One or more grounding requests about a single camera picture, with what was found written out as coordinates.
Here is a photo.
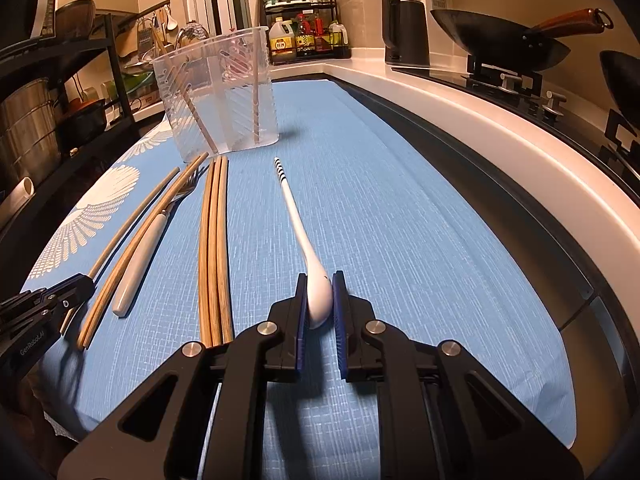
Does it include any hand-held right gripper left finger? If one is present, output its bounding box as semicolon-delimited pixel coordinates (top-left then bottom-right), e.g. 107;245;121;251
56;273;308;480

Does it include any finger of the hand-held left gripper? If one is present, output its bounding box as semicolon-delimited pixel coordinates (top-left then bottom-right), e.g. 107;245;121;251
19;273;97;306
0;287;96;328

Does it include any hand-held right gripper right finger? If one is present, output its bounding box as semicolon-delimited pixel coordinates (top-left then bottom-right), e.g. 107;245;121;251
331;270;586;480

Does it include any white spoon striped handle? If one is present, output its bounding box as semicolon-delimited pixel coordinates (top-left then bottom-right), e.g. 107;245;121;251
273;157;334;331

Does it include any white handled metal fork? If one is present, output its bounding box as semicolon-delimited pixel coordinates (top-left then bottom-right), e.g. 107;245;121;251
112;164;210;318

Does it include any thin light wooden chopstick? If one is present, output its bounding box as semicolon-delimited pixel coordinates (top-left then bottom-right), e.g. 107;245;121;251
59;166;181;336
251;0;263;146

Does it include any clear plastic utensil holder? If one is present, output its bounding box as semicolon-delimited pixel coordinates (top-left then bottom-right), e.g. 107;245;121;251
151;26;280;163

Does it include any blue tablecloth white shell print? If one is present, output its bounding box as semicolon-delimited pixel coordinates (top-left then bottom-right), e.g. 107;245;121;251
20;80;576;480

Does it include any white pipe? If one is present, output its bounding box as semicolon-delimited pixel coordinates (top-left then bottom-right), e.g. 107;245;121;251
6;176;36;211

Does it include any large steel pot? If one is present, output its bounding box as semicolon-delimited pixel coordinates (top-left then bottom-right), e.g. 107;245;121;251
0;77;57;188

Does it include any red pot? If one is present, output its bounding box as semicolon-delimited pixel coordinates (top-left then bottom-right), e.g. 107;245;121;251
65;97;108;133

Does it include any green bowl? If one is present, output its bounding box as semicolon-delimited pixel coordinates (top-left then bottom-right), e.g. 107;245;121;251
120;71;157;97

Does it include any black metal shelf rack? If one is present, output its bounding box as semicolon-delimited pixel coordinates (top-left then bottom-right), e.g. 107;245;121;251
0;10;143;221

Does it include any metal grater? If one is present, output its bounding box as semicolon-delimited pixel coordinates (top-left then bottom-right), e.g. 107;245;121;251
136;16;155;53

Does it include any dark bowl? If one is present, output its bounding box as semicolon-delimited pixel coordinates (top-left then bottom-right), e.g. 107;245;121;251
54;0;97;36

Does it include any black gas stove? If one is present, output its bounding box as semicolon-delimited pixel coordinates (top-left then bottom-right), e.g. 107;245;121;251
391;55;640;196

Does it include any green oil bottle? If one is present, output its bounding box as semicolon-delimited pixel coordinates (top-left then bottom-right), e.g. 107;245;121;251
327;20;350;58

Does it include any yellow label oil bottle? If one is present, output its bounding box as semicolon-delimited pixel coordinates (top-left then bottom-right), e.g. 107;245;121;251
269;16;297;57

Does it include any red cap sauce bottle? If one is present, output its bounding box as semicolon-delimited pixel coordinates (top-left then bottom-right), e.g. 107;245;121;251
295;12;315;56

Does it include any dark sauce bottle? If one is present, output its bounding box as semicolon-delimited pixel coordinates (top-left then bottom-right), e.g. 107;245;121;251
312;10;331;53

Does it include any black electric kettle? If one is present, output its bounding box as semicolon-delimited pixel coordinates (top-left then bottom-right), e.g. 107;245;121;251
381;0;432;67

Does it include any black spice rack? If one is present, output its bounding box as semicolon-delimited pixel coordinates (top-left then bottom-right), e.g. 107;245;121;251
264;0;352;61

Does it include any dark round pan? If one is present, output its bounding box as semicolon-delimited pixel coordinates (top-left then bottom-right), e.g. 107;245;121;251
599;50;640;117

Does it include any black wok wooden handle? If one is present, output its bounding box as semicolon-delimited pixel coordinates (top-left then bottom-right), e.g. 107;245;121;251
430;7;615;75

